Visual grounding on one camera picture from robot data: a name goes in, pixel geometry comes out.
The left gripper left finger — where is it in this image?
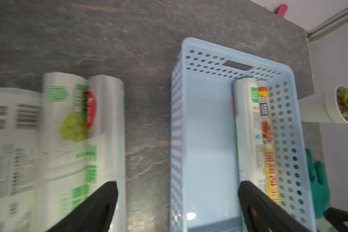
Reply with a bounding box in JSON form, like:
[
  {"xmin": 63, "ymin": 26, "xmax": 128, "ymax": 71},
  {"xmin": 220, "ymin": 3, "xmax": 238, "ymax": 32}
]
[{"xmin": 49, "ymin": 181, "xmax": 119, "ymax": 232}]

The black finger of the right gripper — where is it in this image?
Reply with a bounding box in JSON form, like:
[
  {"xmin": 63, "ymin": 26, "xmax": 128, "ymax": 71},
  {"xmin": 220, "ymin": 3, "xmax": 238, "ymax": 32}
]
[{"xmin": 323, "ymin": 207, "xmax": 348, "ymax": 232}]

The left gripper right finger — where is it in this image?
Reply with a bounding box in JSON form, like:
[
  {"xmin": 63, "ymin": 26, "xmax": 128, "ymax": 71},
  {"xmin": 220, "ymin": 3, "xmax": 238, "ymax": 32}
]
[{"xmin": 238, "ymin": 181, "xmax": 309, "ymax": 232}]

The white green wrap roll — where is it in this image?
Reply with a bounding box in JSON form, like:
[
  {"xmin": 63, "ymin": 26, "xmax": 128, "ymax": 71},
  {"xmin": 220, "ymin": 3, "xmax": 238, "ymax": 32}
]
[
  {"xmin": 234, "ymin": 77, "xmax": 268, "ymax": 194},
  {"xmin": 0, "ymin": 88, "xmax": 41, "ymax": 232},
  {"xmin": 37, "ymin": 72, "xmax": 88, "ymax": 232},
  {"xmin": 86, "ymin": 75, "xmax": 127, "ymax": 232}
]

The light blue plastic basket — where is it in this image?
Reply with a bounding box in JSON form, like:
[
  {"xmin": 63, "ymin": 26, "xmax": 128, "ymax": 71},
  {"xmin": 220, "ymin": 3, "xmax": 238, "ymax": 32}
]
[{"xmin": 170, "ymin": 37, "xmax": 317, "ymax": 232}]

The yellow plastic wrap roll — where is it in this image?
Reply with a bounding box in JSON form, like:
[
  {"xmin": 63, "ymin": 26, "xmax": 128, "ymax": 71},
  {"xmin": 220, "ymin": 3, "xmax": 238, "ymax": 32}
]
[{"xmin": 257, "ymin": 81, "xmax": 280, "ymax": 205}]

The green work glove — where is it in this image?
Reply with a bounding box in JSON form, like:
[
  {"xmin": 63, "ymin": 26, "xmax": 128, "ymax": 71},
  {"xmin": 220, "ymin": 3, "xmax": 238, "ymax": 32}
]
[{"xmin": 305, "ymin": 148, "xmax": 331, "ymax": 219}]

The small white potted succulent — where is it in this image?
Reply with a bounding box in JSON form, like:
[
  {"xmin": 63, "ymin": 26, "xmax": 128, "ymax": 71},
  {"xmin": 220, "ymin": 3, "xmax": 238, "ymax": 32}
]
[{"xmin": 299, "ymin": 86, "xmax": 348, "ymax": 124}]

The small pink object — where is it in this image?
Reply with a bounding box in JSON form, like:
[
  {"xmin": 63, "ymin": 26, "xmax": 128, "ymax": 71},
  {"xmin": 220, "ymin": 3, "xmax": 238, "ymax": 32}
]
[{"xmin": 274, "ymin": 4, "xmax": 289, "ymax": 18}]

